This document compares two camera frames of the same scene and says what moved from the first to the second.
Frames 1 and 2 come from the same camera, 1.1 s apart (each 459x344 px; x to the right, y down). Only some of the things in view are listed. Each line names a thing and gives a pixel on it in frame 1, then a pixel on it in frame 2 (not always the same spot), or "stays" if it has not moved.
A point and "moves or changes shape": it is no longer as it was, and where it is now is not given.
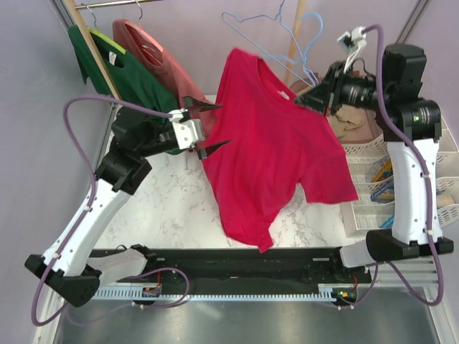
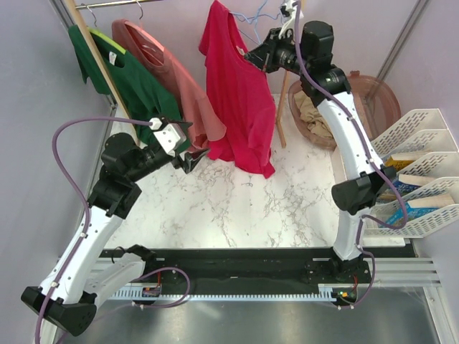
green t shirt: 132,78 stays
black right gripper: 330,90 -> 270,46
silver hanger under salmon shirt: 140,9 stays
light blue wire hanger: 304,63 moves or changes shape
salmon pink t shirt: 147,51 stays
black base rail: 260,266 stays
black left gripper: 191,102 -> 190,160
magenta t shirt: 264,142 moves or changes shape
